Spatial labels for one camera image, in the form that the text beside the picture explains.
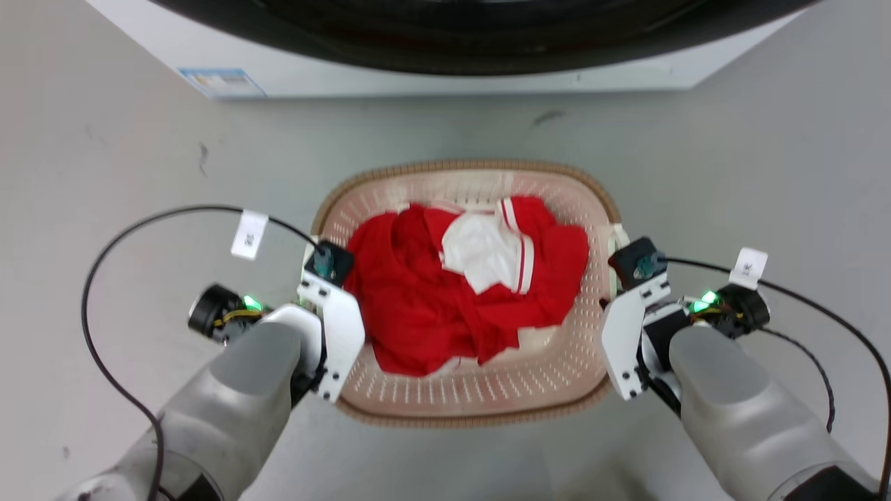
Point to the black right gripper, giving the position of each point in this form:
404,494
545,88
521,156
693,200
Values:
745,309

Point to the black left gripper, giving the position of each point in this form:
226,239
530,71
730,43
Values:
212,311

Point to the beige plastic laundry basket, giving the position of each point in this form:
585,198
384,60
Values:
487,390

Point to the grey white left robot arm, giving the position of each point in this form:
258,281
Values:
237,396

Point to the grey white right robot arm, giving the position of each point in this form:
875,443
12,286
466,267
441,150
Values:
745,410

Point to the red and white garment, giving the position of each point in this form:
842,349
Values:
418,306

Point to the blue white energy sticker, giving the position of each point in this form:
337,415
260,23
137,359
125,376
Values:
221,82

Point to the white washing machine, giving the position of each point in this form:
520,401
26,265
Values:
418,80

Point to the black round washer door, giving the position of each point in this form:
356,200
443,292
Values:
480,42

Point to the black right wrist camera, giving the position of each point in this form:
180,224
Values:
633,261

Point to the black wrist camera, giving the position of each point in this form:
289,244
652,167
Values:
633,261
334,264

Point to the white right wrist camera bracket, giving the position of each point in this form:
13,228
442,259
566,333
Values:
621,334

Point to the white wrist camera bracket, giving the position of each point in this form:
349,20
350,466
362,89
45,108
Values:
621,334
344,327

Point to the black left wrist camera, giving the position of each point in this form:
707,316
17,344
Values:
334,264

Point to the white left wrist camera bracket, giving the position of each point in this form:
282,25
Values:
344,327

